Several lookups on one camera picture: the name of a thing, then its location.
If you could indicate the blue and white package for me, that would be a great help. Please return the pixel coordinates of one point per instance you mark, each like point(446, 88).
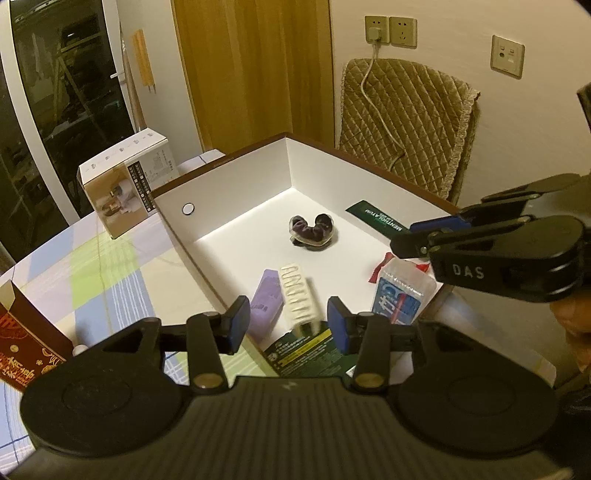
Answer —
point(399, 300)

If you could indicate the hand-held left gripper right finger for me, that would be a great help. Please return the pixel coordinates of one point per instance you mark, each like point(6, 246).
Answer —
point(336, 323)

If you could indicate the dark green slim box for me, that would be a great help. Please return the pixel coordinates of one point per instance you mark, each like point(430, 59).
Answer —
point(374, 214)

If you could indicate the white printed carton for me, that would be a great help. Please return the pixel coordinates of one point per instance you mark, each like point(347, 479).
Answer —
point(115, 194)

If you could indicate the wooden wall hanger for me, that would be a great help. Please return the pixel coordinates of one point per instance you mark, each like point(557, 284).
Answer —
point(144, 60)

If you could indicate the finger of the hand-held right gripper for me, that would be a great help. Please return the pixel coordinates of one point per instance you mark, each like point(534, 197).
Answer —
point(438, 224)
point(415, 244)

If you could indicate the wooden door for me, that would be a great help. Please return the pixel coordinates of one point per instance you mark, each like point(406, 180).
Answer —
point(254, 69)

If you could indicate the green card blister pack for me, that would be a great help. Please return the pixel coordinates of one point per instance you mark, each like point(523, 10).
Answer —
point(304, 350)

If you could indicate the red gold printed box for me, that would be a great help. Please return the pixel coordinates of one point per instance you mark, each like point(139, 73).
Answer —
point(23, 332)

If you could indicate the brown cardboard box white inside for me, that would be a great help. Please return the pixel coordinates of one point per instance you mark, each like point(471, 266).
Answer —
point(240, 184)

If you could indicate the red snack packet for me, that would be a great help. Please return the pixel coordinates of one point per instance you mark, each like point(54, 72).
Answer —
point(379, 267)

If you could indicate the person's right hand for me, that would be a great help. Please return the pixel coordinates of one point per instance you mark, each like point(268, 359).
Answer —
point(575, 321)

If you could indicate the purple box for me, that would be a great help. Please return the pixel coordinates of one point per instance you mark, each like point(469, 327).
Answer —
point(265, 304)

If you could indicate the beige wall socket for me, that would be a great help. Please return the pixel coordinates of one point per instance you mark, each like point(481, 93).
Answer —
point(376, 21)
point(403, 31)

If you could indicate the beige round-port wall plate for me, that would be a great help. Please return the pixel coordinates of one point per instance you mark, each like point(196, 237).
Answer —
point(507, 55)

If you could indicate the quilted beige chair cover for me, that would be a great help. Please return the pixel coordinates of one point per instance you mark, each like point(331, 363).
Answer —
point(415, 120)

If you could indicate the glass sliding door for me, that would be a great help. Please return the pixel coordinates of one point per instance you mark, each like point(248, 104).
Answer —
point(55, 115)

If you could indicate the small white bottle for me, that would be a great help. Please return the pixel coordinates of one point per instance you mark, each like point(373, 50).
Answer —
point(80, 350)

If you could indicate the white plastic comb holder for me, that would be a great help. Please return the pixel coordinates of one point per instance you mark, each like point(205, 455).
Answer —
point(298, 295)

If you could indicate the purple candy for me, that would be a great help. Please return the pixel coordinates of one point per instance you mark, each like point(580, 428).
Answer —
point(314, 230)

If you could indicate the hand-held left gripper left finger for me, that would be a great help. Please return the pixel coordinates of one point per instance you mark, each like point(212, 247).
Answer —
point(240, 323)

